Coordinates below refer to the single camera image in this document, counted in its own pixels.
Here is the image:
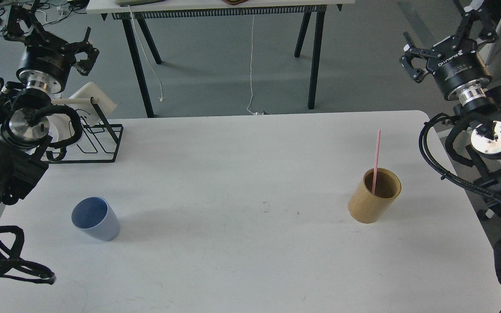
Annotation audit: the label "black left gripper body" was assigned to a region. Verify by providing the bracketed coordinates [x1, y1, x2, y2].
[16, 38, 72, 94]

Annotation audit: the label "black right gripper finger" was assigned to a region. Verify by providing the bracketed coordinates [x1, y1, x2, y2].
[399, 31, 434, 83]
[456, 0, 498, 44]

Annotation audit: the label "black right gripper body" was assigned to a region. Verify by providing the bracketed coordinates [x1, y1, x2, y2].
[427, 37, 492, 101]

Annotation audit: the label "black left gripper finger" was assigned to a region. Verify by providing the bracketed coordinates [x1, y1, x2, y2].
[68, 27, 100, 77]
[3, 3, 44, 44]

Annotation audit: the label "blue plastic cup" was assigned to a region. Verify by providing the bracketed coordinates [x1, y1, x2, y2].
[71, 196, 120, 241]

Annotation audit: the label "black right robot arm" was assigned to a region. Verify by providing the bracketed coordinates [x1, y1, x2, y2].
[400, 0, 501, 284]

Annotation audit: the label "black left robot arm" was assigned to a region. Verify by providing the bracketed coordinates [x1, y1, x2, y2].
[0, 0, 99, 284]

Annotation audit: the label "white square dish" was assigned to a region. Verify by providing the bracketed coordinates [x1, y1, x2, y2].
[68, 82, 117, 117]

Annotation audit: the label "white mug on rack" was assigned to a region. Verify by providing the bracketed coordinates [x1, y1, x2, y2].
[47, 114, 73, 143]

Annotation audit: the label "white background table black legs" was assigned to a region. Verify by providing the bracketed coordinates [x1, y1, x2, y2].
[86, 0, 356, 118]

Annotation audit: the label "wooden cylindrical holder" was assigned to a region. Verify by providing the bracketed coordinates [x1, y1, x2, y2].
[347, 168, 402, 224]

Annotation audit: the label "black wire dish rack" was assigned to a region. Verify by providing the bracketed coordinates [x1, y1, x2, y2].
[42, 99, 124, 164]

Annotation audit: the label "white cord with knot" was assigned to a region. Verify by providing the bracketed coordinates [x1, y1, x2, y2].
[128, 5, 165, 103]

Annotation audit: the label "white hanging cable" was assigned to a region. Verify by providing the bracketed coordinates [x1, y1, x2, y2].
[246, 15, 269, 116]

